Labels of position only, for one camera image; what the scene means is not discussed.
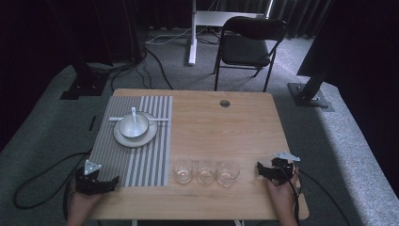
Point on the white round plate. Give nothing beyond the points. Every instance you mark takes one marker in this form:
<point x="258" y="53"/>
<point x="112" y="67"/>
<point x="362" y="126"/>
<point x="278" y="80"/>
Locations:
<point x="138" y="141"/>

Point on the white desk frame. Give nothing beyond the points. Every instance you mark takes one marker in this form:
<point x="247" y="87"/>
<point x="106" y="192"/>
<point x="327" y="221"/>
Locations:
<point x="193" y="37"/>

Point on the black pen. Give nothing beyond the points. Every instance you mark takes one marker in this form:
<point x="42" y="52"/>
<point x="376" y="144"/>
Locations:
<point x="92" y="123"/>

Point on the clear drinking glass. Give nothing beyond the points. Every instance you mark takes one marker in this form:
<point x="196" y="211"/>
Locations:
<point x="228" y="173"/>
<point x="182" y="171"/>
<point x="206" y="172"/>

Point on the black folding chair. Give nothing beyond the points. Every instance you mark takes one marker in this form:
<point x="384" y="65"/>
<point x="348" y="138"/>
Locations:
<point x="247" y="47"/>

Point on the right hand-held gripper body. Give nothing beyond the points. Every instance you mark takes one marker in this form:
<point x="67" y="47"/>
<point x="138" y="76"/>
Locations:
<point x="284" y="168"/>

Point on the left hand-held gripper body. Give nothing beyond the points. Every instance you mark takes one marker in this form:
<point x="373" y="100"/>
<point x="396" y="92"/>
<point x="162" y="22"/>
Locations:
<point x="89" y="183"/>

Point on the white bowl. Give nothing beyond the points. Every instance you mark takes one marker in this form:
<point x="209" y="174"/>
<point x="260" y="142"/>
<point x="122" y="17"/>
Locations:
<point x="133" y="127"/>

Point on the white ceramic spoon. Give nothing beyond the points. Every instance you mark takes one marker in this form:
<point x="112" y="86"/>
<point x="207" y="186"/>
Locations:
<point x="135" y="121"/>

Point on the person's right hand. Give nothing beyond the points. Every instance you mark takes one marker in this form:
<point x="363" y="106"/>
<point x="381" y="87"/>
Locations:
<point x="284" y="201"/>

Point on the grey striped placemat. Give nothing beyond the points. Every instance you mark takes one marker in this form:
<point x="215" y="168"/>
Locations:
<point x="138" y="147"/>

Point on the black stand with base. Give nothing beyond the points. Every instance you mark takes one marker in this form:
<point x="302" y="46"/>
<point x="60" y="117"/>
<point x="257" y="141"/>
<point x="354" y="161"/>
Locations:
<point x="309" y="94"/>
<point x="84" y="81"/>

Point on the person's left hand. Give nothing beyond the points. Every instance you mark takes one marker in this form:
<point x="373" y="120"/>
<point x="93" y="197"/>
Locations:
<point x="82" y="207"/>

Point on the white chopsticks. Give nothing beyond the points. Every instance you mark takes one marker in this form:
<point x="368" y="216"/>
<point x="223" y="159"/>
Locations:
<point x="161" y="119"/>

